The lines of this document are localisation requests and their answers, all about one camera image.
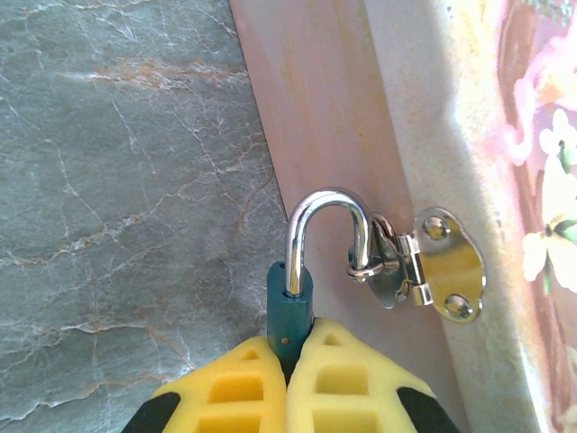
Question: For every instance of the pink decorated wooden box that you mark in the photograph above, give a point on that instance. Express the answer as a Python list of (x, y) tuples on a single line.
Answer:
[(324, 90)]

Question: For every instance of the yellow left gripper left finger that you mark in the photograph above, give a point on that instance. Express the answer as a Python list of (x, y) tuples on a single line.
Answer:
[(225, 397)]

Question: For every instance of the chrome hasp latch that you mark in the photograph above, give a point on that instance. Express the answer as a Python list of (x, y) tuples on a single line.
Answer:
[(451, 266)]

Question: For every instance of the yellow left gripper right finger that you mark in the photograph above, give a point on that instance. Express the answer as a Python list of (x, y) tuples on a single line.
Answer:
[(351, 388)]

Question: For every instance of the teal padlock with chrome shackle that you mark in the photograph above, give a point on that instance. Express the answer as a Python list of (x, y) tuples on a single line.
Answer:
[(281, 311)]

